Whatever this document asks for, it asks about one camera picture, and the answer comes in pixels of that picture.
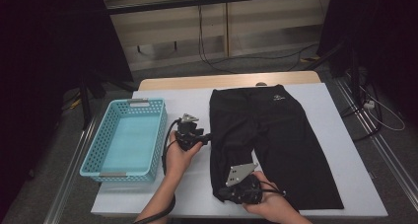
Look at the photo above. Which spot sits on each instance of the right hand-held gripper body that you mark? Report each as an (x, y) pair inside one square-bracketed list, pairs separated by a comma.
[(246, 191)]

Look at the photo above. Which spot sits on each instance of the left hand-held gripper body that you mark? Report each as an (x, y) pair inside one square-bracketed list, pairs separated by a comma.
[(188, 135)]

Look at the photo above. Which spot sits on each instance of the light blue plastic basket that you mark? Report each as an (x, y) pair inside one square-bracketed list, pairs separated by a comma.
[(131, 138)]

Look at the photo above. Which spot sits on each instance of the black pants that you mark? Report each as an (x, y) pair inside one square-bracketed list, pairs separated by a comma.
[(282, 135)]

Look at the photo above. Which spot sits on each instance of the person's left hand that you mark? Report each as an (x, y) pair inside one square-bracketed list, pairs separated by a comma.
[(179, 161)]

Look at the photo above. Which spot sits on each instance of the person's right hand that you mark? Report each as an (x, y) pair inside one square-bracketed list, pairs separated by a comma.
[(276, 206)]

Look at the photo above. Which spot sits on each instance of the dark round table grommet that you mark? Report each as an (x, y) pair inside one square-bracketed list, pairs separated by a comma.
[(261, 83)]

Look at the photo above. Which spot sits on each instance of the black tripod stand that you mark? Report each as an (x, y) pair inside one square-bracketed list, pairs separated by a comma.
[(85, 102)]

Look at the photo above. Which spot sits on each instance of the yellow tape piece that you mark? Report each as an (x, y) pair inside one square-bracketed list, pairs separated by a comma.
[(76, 102), (310, 58)]

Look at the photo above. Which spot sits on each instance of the beige wooden cabinet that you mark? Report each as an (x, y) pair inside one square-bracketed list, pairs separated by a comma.
[(269, 26)]

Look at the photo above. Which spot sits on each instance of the white power adapter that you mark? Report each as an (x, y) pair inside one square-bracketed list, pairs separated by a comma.
[(369, 104)]

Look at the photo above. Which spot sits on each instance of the black metal stand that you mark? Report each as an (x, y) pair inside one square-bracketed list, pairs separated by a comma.
[(355, 72)]

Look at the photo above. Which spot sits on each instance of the dark curtain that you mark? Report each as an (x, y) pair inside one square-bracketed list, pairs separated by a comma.
[(39, 53), (387, 36)]

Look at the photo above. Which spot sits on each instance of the aluminium floor rail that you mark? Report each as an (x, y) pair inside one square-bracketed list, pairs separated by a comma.
[(378, 141), (70, 171)]

